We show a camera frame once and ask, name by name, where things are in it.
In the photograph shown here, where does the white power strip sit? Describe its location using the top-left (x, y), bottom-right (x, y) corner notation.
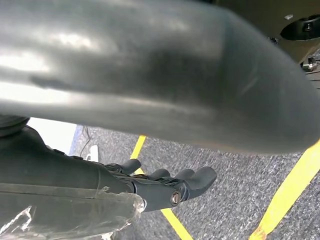
top-left (85, 144), bottom-right (99, 163)

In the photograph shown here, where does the robot black right foot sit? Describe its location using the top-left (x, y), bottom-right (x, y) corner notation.
top-left (214, 0), bottom-right (320, 90)

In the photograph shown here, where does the black floor cable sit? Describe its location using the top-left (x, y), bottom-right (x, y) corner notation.
top-left (79, 125), bottom-right (93, 157)

